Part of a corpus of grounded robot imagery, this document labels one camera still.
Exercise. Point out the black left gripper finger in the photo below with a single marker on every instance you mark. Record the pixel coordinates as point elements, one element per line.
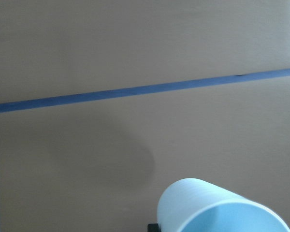
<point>153,227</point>

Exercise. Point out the light blue cup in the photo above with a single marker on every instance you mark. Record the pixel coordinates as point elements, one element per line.
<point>194,205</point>

